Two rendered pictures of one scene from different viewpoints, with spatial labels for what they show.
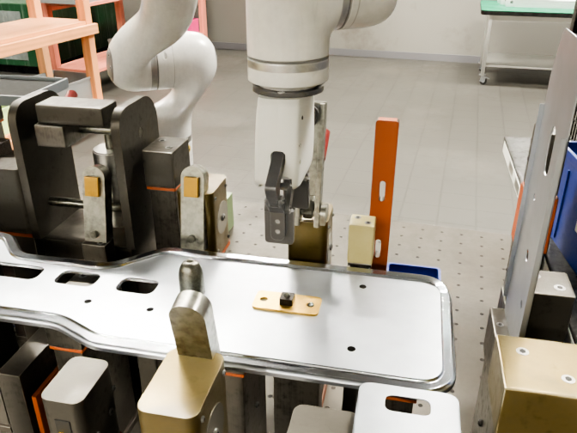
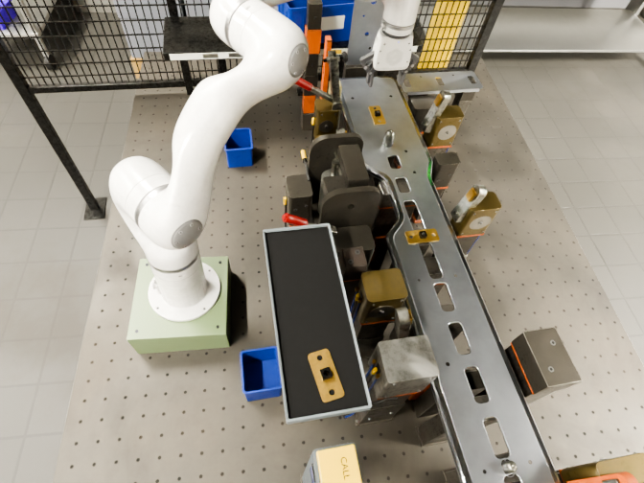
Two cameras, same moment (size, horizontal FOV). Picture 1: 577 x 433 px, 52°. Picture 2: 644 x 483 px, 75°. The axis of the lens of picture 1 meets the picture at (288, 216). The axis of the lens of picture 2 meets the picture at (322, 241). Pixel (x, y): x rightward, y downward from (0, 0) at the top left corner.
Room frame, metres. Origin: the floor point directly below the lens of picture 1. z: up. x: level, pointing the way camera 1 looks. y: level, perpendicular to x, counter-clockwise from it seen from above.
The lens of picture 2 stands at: (1.24, 0.90, 1.86)
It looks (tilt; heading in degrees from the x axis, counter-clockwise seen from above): 56 degrees down; 241
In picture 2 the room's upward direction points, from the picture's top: 8 degrees clockwise
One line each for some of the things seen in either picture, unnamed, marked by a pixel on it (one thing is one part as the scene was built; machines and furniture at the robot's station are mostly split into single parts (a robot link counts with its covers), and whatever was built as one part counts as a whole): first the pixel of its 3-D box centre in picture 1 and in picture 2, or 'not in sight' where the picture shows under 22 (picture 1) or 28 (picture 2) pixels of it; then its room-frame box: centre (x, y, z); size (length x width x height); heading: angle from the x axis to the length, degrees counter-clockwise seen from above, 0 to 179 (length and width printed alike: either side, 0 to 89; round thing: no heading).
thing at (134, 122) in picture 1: (104, 237); (333, 225); (0.89, 0.32, 0.94); 0.18 x 0.13 x 0.49; 78
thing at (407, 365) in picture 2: not in sight; (379, 388); (0.96, 0.74, 0.90); 0.13 x 0.08 x 0.41; 168
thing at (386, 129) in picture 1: (375, 281); (321, 109); (0.75, -0.13, 0.95); 0.03 x 0.01 x 0.50; 78
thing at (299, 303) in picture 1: (287, 300); (377, 113); (0.62, 0.00, 1.01); 0.08 x 0.04 x 0.01; 78
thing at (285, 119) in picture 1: (288, 127); (392, 46); (0.62, 0.00, 1.23); 0.10 x 0.07 x 0.11; 168
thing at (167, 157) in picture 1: (177, 259); not in sight; (0.88, 0.19, 0.91); 0.07 x 0.05 x 0.42; 168
